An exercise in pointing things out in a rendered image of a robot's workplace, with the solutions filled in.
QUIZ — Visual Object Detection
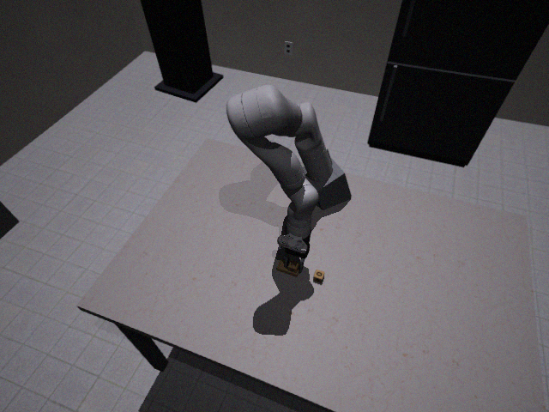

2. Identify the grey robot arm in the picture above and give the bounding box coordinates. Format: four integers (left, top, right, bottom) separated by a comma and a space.
226, 85, 333, 228

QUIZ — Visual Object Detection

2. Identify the tan cube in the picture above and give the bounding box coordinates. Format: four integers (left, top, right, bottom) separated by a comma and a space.
288, 260, 299, 273
313, 270, 324, 283

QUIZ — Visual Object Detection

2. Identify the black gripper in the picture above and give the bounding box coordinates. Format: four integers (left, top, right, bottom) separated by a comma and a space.
277, 222, 311, 272

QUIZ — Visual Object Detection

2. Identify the tan rectangular tray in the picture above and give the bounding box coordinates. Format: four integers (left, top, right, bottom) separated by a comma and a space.
277, 258, 299, 277

